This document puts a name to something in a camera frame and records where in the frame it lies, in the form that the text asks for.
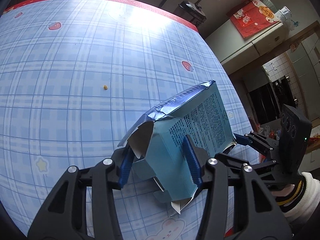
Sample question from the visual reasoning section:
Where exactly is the blue carton box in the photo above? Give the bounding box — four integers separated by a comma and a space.
119, 80, 236, 213

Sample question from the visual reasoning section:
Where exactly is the striped white sleeve forearm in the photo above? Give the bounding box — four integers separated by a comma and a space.
272, 172, 319, 229

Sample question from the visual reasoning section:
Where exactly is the black kitchen stove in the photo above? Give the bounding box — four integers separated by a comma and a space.
248, 76, 298, 124

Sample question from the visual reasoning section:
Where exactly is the cream refrigerator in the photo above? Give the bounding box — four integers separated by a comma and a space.
206, 20, 289, 75

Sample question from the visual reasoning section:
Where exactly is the red hanging cloth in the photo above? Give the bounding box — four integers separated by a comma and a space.
227, 0, 280, 38

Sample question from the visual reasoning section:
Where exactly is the electric pressure cooker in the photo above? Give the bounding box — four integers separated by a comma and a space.
175, 1, 207, 27

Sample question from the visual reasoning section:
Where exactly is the blue plaid tablecloth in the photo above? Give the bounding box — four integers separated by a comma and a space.
1, 0, 251, 239

